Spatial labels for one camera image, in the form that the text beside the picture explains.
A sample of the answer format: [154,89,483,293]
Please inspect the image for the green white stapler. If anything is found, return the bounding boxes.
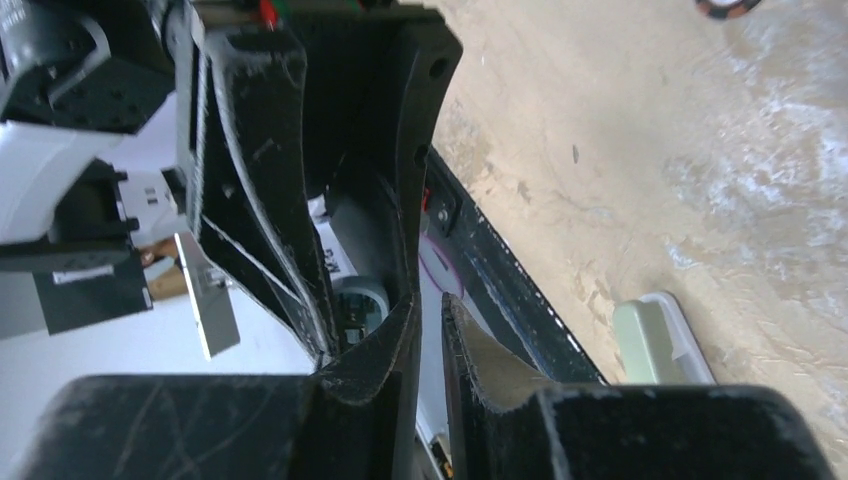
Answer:
[612,291,716,385]

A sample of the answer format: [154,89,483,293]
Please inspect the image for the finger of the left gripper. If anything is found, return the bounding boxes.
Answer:
[284,6,462,345]
[178,26,338,361]

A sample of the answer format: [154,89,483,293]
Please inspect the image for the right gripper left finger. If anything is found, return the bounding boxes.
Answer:
[16,294,421,479]

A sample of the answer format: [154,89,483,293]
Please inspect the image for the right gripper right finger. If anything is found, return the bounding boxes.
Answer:
[442,294,833,479]

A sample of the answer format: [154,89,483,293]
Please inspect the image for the loose poker chip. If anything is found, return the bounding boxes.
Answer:
[694,0,761,21]

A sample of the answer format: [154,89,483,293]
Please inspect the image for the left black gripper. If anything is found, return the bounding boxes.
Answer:
[1,1,185,134]

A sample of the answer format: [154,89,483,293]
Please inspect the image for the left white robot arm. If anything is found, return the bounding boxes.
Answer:
[1,1,463,364]

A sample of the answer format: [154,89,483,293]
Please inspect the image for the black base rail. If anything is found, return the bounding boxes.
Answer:
[419,149,606,383]

